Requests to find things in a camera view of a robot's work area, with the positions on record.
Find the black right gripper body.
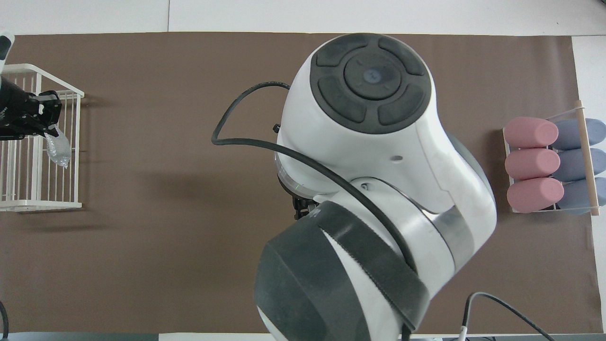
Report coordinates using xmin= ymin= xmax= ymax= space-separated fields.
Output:
xmin=292 ymin=193 xmax=321 ymax=221

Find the black cable with white plug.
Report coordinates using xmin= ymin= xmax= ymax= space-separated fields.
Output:
xmin=461 ymin=292 xmax=555 ymax=341

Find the white wire dish rack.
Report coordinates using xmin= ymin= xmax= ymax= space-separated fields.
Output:
xmin=0 ymin=63 xmax=85 ymax=212

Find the blue cup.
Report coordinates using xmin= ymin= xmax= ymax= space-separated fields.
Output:
xmin=553 ymin=149 xmax=606 ymax=182
xmin=552 ymin=118 xmax=606 ymax=151
xmin=558 ymin=177 xmax=606 ymax=216

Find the pink cup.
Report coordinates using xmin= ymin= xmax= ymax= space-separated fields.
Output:
xmin=505 ymin=148 xmax=561 ymax=181
xmin=507 ymin=178 xmax=565 ymax=214
xmin=503 ymin=117 xmax=560 ymax=148

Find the cup rack with wooden rod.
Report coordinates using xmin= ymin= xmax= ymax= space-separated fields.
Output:
xmin=502 ymin=99 xmax=606 ymax=217

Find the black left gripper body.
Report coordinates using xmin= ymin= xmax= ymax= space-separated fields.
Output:
xmin=26 ymin=90 xmax=62 ymax=139

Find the brown table mat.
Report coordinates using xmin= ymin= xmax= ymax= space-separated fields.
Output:
xmin=0 ymin=31 xmax=604 ymax=334

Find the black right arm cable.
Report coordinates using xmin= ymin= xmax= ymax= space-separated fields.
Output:
xmin=211 ymin=81 xmax=419 ymax=273

